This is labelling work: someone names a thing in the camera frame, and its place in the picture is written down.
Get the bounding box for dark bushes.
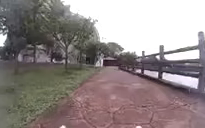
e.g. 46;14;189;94
117;51;140;70

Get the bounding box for big dark tree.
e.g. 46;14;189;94
0;0;66;76

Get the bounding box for distant round tree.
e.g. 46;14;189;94
104;41;125;58

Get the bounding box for small dark shelter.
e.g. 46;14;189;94
102;56;120;67

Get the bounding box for slender leafy tree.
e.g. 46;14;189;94
44;11;98;72

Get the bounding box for pale water surface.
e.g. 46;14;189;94
133;67;205;94

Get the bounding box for grey wooden rail fence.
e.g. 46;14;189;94
118;31;205;95

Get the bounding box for reddish paved path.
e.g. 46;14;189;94
26;65;205;128

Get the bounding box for grass strip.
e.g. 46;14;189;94
0;62;102;128

